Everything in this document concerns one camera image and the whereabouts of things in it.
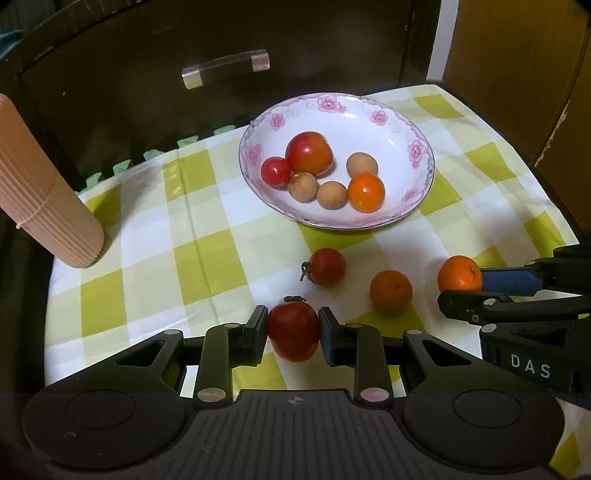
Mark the clear acrylic drawer handle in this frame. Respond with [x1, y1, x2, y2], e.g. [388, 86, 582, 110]
[181, 47, 270, 89]

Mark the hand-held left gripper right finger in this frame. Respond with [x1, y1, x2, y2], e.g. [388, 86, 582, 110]
[318, 307, 483, 409]

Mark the white board strip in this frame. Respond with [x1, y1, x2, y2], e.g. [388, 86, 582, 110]
[427, 0, 460, 84]

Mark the stemless red tomato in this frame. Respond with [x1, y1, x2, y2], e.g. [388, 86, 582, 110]
[261, 157, 293, 188]

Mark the brown wooden cabinet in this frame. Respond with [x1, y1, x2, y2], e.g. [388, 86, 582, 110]
[441, 0, 591, 204]

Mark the dark drawer front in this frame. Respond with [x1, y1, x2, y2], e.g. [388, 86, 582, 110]
[0, 0, 444, 185]

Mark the brown longan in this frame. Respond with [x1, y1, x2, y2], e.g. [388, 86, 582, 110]
[346, 152, 379, 178]
[317, 181, 348, 209]
[287, 172, 319, 202]

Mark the small mandarin orange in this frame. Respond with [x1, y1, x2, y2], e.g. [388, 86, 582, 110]
[437, 255, 483, 294]
[347, 172, 386, 213]
[369, 270, 413, 315]

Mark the white floral plate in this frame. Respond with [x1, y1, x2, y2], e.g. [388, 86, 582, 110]
[238, 92, 435, 230]

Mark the pink ribbed rolled mat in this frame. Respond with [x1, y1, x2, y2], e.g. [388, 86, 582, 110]
[0, 93, 105, 269]

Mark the green white checked tablecloth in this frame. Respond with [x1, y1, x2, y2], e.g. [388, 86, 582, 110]
[44, 84, 583, 469]

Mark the large red-orange tomato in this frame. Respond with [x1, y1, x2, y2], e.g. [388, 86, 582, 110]
[285, 131, 334, 177]

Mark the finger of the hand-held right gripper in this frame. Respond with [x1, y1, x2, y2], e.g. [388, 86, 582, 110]
[479, 244, 591, 297]
[437, 289, 591, 324]

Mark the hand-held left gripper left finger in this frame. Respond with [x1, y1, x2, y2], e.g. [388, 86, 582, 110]
[110, 305, 269, 410]

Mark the small red stemmed tomato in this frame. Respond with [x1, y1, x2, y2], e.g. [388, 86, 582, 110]
[301, 248, 347, 288]

